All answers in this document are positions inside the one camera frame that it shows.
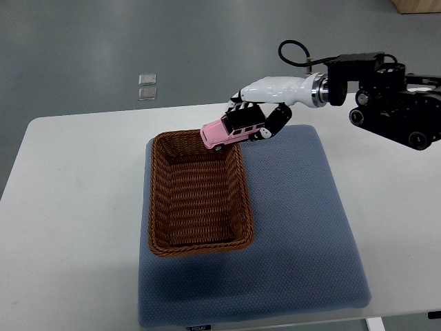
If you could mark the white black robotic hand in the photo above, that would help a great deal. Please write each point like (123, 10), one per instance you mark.
(310, 91)

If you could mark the pink toy car black roof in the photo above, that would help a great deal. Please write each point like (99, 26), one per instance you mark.
(233, 127)

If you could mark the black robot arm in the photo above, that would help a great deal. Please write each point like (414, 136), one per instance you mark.
(402, 107)

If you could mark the brown wicker basket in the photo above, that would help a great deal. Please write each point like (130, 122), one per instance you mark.
(199, 200)

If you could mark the upper floor socket plate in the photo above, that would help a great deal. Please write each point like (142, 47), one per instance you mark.
(147, 79)

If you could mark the blue grey cushion mat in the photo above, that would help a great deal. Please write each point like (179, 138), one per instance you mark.
(303, 257)

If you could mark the wooden furniture corner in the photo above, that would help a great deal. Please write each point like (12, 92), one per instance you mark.
(417, 6)

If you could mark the white table leg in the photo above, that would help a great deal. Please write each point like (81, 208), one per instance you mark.
(375, 324)

